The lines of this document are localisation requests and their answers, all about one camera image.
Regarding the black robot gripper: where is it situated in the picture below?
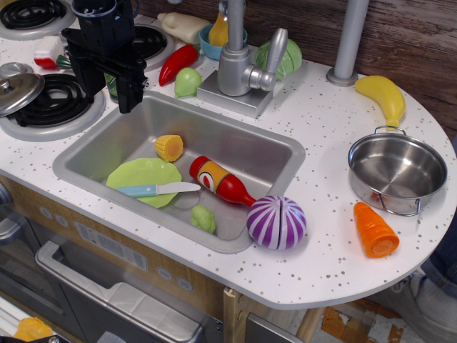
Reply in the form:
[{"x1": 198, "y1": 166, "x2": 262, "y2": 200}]
[{"x1": 61, "y1": 14, "x2": 147, "y2": 114}]

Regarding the green toy broccoli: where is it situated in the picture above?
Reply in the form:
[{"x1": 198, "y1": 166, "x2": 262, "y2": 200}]
[{"x1": 191, "y1": 205, "x2": 216, "y2": 234}]

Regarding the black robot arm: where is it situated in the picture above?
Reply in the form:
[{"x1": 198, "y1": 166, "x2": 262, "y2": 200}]
[{"x1": 61, "y1": 0, "x2": 147, "y2": 114}]

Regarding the silver pot lid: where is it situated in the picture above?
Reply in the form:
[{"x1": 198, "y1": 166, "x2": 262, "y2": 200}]
[{"x1": 1, "y1": 62, "x2": 45, "y2": 117}]

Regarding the stainless steel pot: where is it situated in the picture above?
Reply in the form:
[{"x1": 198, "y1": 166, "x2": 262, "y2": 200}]
[{"x1": 348, "y1": 126, "x2": 448, "y2": 217}]

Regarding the back right stove burner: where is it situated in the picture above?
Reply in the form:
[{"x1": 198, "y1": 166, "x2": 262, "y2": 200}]
[{"x1": 133, "y1": 25, "x2": 175, "y2": 72}]

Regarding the stove burner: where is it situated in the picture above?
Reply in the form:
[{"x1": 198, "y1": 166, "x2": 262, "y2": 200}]
[
  {"x1": 133, "y1": 25, "x2": 175, "y2": 72},
  {"x1": 1, "y1": 0, "x2": 76, "y2": 41},
  {"x1": 1, "y1": 74, "x2": 105, "y2": 142}
]

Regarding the red white toy radish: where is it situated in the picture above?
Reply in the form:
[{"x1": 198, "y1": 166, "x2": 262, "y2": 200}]
[{"x1": 34, "y1": 36, "x2": 71, "y2": 69}]

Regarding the front left stove burner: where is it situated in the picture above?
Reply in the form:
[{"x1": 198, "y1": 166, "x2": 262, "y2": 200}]
[{"x1": 1, "y1": 74, "x2": 105, "y2": 142}]

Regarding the red toy chili pepper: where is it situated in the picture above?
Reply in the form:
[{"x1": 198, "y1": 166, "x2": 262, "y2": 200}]
[{"x1": 159, "y1": 44, "x2": 200, "y2": 86}]

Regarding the light green toy pear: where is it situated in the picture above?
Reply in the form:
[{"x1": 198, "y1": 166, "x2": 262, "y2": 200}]
[{"x1": 174, "y1": 67, "x2": 202, "y2": 98}]

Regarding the cream toy bottle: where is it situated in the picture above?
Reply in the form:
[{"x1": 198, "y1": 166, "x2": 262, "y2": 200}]
[{"x1": 157, "y1": 12, "x2": 210, "y2": 44}]

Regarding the yellow toy corn piece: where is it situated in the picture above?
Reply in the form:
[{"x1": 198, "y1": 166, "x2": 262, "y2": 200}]
[{"x1": 154, "y1": 134, "x2": 184, "y2": 162}]

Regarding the back left stove burner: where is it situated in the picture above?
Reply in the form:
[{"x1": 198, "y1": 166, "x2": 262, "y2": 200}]
[{"x1": 1, "y1": 0, "x2": 76, "y2": 41}]

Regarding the blue toy bowl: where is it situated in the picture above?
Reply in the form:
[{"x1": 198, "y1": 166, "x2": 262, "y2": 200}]
[{"x1": 198, "y1": 24, "x2": 248, "y2": 61}]

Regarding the green toy plate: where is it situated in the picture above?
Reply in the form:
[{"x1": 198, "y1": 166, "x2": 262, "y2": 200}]
[{"x1": 106, "y1": 158, "x2": 182, "y2": 189}]

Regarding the yellow toy squash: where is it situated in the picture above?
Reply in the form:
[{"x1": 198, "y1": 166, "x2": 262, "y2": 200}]
[{"x1": 209, "y1": 14, "x2": 229, "y2": 47}]

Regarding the grey toy faucet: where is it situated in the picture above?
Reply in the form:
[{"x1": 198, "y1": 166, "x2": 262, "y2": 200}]
[{"x1": 197, "y1": 0, "x2": 288, "y2": 119}]

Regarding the red toy ketchup bottle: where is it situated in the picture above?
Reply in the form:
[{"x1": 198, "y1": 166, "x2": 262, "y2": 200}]
[{"x1": 189, "y1": 156, "x2": 256, "y2": 207}]

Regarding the grey metal sink basin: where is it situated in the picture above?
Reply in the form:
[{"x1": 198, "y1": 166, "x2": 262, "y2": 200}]
[{"x1": 53, "y1": 91, "x2": 306, "y2": 254}]

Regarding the green toy cabbage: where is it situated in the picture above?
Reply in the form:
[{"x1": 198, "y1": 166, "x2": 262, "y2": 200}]
[{"x1": 253, "y1": 39, "x2": 303, "y2": 80}]

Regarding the purple striped toy onion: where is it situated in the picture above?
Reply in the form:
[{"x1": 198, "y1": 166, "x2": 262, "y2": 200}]
[{"x1": 246, "y1": 196, "x2": 307, "y2": 250}]

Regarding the grey toy oven door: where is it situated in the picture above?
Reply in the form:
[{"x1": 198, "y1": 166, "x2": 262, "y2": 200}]
[{"x1": 36, "y1": 241, "x2": 223, "y2": 342}]

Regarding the yellow toy on floor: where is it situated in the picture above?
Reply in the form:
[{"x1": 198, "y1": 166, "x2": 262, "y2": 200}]
[{"x1": 14, "y1": 317, "x2": 54, "y2": 342}]

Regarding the yellow toy banana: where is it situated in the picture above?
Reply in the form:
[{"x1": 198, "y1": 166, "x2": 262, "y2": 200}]
[{"x1": 354, "y1": 76, "x2": 406, "y2": 126}]

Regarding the orange toy carrot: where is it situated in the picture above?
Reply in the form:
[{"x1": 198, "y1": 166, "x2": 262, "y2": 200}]
[{"x1": 353, "y1": 202, "x2": 400, "y2": 258}]

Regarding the blue handled toy knife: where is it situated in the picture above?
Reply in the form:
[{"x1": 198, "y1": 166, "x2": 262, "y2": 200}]
[{"x1": 116, "y1": 182, "x2": 201, "y2": 198}]

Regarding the grey vertical post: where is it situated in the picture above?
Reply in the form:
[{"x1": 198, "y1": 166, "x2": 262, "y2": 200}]
[{"x1": 326, "y1": 0, "x2": 369, "y2": 87}]

